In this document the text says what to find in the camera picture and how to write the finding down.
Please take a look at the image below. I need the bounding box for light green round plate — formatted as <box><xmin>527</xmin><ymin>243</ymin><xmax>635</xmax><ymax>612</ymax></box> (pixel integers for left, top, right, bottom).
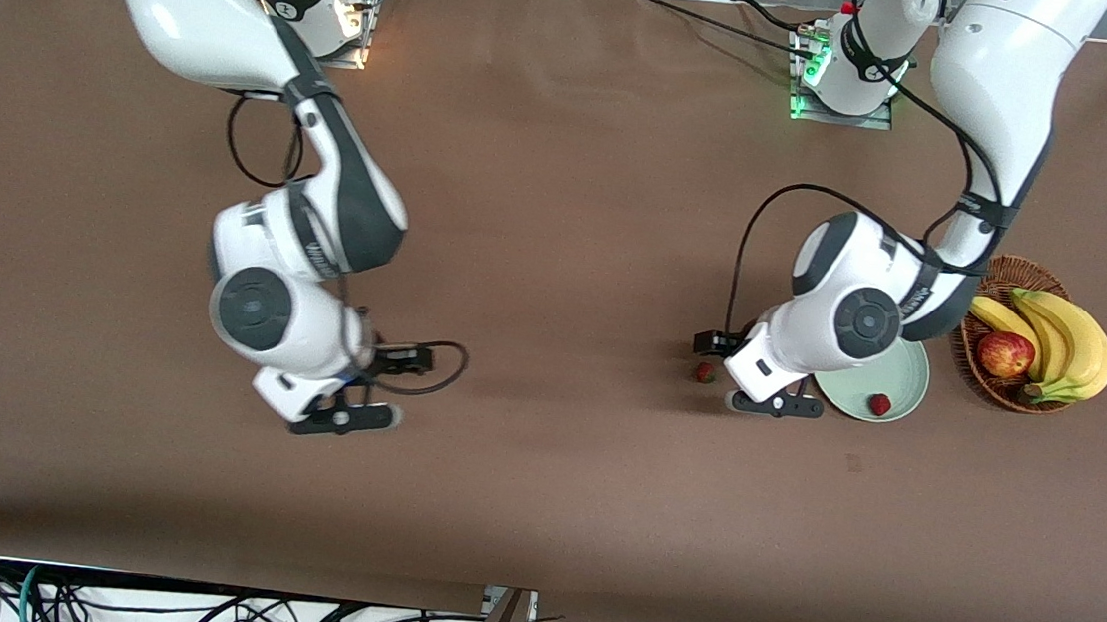
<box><xmin>810</xmin><ymin>332</ymin><xmax>933</xmax><ymax>427</ymax></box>

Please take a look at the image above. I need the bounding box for brown table cover mat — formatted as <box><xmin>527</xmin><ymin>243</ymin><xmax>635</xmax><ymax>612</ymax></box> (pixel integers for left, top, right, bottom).
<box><xmin>0</xmin><ymin>0</ymin><xmax>1107</xmax><ymax>622</ymax></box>

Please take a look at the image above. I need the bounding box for silver metal bracket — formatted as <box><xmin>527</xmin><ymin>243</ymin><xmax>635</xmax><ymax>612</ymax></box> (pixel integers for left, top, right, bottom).
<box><xmin>480</xmin><ymin>584</ymin><xmax>540</xmax><ymax>622</ymax></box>

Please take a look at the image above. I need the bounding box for teal floor cable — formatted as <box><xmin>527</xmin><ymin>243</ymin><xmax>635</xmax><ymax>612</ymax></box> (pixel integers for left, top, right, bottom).
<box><xmin>15</xmin><ymin>562</ymin><xmax>51</xmax><ymax>622</ymax></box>

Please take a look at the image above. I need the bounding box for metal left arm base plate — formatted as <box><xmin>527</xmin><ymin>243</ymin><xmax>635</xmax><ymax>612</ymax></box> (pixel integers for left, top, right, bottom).
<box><xmin>786</xmin><ymin>21</ymin><xmax>904</xmax><ymax>132</ymax></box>

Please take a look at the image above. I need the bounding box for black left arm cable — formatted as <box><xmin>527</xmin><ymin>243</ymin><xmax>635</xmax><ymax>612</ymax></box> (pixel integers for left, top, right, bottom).
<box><xmin>724</xmin><ymin>0</ymin><xmax>1022</xmax><ymax>362</ymax></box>

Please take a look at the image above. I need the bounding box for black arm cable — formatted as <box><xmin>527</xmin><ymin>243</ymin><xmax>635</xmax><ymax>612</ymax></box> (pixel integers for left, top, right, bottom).
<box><xmin>724</xmin><ymin>0</ymin><xmax>1022</xmax><ymax>362</ymax></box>
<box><xmin>203</xmin><ymin>90</ymin><xmax>491</xmax><ymax>414</ymax></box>

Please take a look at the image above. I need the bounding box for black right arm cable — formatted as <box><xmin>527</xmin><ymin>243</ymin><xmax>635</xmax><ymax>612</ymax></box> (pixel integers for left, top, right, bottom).
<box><xmin>203</xmin><ymin>90</ymin><xmax>491</xmax><ymax>414</ymax></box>

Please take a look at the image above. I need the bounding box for brown wicker basket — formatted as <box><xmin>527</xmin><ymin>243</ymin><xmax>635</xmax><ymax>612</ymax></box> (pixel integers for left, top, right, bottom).
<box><xmin>946</xmin><ymin>251</ymin><xmax>1085</xmax><ymax>418</ymax></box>

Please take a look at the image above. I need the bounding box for black cable on table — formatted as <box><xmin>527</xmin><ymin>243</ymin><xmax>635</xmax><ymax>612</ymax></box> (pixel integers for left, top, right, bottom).
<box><xmin>622</xmin><ymin>0</ymin><xmax>827</xmax><ymax>63</ymax></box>

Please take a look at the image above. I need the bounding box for yellow banana bunch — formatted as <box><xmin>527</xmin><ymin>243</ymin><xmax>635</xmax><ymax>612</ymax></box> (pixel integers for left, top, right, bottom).
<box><xmin>957</xmin><ymin>284</ymin><xmax>1107</xmax><ymax>411</ymax></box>

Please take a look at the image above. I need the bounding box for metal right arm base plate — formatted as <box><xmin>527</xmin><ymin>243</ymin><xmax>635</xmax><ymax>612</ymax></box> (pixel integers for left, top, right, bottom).
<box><xmin>314</xmin><ymin>0</ymin><xmax>381</xmax><ymax>72</ymax></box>

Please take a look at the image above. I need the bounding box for red yellow apple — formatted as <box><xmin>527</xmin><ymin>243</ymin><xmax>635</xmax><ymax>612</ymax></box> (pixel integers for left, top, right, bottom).
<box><xmin>974</xmin><ymin>329</ymin><xmax>1038</xmax><ymax>382</ymax></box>

